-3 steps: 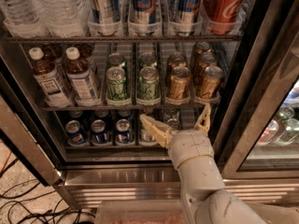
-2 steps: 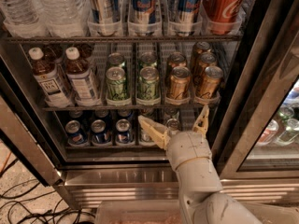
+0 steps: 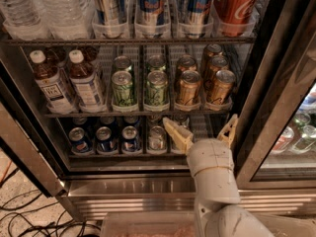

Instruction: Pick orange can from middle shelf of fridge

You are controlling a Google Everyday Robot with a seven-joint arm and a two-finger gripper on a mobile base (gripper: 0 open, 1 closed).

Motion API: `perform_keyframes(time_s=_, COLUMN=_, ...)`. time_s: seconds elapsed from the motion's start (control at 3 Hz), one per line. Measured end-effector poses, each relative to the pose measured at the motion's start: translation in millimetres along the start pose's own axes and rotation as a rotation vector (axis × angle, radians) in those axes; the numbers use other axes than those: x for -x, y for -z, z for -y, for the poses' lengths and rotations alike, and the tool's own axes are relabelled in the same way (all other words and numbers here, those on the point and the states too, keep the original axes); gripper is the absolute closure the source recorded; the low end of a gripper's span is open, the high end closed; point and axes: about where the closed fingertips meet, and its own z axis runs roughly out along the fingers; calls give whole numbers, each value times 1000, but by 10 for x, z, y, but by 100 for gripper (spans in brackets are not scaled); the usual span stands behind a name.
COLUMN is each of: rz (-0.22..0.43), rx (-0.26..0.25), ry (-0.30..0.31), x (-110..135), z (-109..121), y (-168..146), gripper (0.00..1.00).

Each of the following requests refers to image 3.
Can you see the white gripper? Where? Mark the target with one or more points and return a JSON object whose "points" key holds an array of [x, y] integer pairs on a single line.
{"points": [[209, 156]]}

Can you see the orange can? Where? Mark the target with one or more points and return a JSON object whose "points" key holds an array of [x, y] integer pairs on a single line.
{"points": [[222, 85], [185, 62], [208, 52], [189, 84], [216, 63]]}

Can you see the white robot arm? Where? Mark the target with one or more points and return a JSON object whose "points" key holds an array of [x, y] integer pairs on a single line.
{"points": [[217, 210]]}

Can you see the right silver can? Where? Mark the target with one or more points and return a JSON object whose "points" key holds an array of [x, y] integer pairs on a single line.
{"points": [[174, 148]]}

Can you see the silver can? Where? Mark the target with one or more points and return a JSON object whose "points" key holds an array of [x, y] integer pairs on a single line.
{"points": [[157, 139], [174, 148]]}

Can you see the left silver can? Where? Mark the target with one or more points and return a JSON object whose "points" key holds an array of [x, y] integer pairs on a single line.
{"points": [[157, 139]]}

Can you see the front right green can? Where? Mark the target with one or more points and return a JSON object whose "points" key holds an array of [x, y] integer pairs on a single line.
{"points": [[156, 89]]}

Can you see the green can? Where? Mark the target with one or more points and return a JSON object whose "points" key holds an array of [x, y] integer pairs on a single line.
{"points": [[156, 89], [123, 63], [156, 62], [123, 88]]}

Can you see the fridge glass door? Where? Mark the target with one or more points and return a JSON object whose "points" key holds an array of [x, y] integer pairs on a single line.
{"points": [[282, 70]]}

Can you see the right Pepsi can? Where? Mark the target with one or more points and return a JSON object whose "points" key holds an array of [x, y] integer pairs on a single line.
{"points": [[130, 139]]}

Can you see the pepsi can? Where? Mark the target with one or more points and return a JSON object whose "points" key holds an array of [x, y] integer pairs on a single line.
{"points": [[106, 142], [130, 139], [81, 143]]}

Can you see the rear right green can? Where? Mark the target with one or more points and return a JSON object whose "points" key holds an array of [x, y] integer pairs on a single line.
{"points": [[156, 62]]}

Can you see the front left green can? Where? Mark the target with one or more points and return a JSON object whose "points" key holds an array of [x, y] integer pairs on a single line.
{"points": [[123, 88]]}

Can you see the middle Pepsi can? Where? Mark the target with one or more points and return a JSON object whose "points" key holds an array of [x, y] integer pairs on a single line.
{"points": [[106, 142]]}

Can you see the rear left green can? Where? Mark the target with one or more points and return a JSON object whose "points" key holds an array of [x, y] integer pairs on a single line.
{"points": [[123, 63]]}

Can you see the left Pepsi can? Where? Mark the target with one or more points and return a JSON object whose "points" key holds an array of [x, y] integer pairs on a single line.
{"points": [[81, 143]]}

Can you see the stainless steel fridge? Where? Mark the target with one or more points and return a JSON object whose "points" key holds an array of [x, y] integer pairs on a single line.
{"points": [[91, 186]]}

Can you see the red Coca-Cola can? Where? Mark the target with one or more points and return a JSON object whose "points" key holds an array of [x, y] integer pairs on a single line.
{"points": [[234, 15]]}

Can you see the right Red Bull can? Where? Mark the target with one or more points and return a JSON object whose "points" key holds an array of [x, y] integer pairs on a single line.
{"points": [[194, 16]]}

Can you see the red bull can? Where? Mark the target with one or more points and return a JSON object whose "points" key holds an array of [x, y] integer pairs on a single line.
{"points": [[151, 17], [111, 15], [194, 16]]}

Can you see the middle Red Bull can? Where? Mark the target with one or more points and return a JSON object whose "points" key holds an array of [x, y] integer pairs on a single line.
{"points": [[151, 17]]}

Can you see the left Red Bull can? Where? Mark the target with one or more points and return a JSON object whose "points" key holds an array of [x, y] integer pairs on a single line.
{"points": [[111, 15]]}

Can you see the right clear plastic bin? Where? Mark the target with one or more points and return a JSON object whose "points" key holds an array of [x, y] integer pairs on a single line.
{"points": [[282, 226]]}

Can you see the clear plastic bin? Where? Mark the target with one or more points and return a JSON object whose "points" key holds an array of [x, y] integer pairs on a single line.
{"points": [[149, 224], [282, 226]]}

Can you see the left clear plastic bin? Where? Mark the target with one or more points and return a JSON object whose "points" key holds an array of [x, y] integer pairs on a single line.
{"points": [[149, 224]]}

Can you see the right tea bottle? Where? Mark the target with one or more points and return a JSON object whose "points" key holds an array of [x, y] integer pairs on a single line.
{"points": [[86, 83]]}

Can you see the tea bottle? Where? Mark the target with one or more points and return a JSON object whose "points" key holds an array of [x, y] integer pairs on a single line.
{"points": [[86, 83], [54, 84]]}

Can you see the left tea bottle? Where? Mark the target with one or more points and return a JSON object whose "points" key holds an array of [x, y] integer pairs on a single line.
{"points": [[54, 84]]}

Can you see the right water bottle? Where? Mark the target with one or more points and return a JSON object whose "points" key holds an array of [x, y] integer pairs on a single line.
{"points": [[65, 19]]}

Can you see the water bottle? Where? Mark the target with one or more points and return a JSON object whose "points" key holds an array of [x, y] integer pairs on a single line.
{"points": [[22, 20], [65, 19]]}

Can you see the left water bottle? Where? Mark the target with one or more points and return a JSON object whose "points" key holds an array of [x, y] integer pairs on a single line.
{"points": [[22, 20]]}

